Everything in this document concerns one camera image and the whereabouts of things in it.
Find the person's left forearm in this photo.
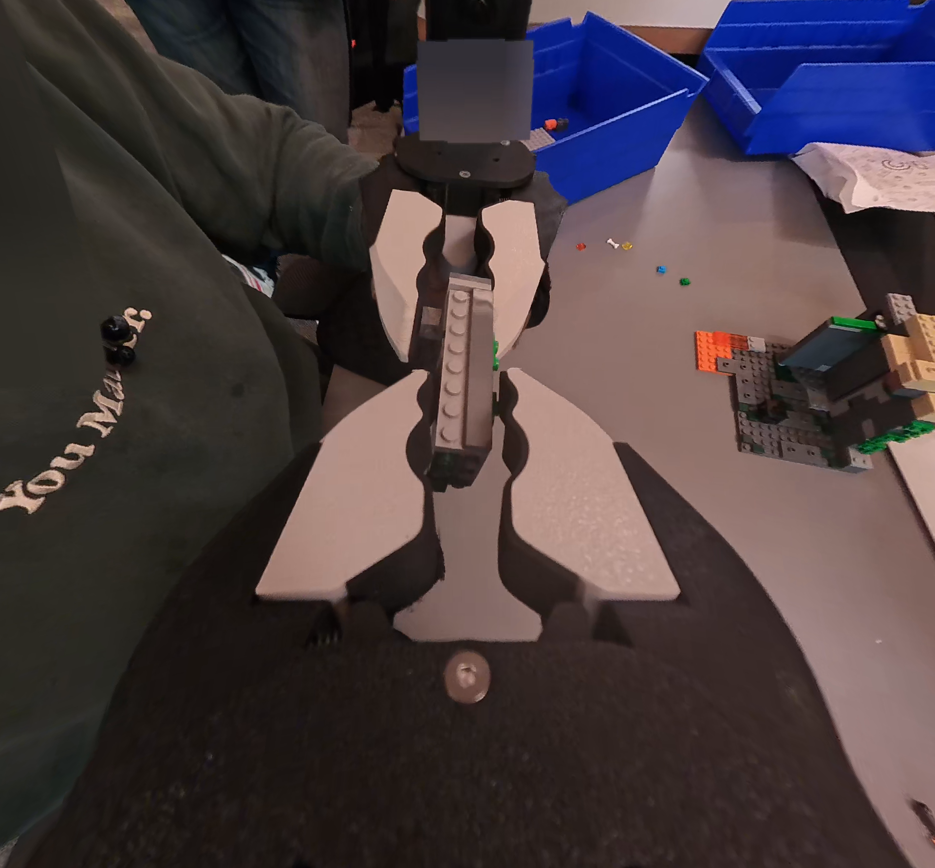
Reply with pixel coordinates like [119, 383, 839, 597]
[146, 50, 381, 277]

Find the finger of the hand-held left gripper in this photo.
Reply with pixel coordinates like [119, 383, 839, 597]
[369, 189, 447, 366]
[475, 199, 547, 366]

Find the grey green brick wall piece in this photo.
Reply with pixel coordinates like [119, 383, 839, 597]
[412, 272, 501, 492]

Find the crumpled white paper bag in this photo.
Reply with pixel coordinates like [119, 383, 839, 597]
[791, 141, 935, 215]

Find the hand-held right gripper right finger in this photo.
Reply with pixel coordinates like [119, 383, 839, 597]
[500, 369, 680, 602]

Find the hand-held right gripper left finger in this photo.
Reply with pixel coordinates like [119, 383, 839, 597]
[254, 369, 447, 602]

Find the brick building model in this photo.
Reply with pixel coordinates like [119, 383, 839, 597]
[694, 293, 935, 474]

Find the black glossy pin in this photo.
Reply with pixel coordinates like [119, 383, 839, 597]
[101, 314, 138, 366]

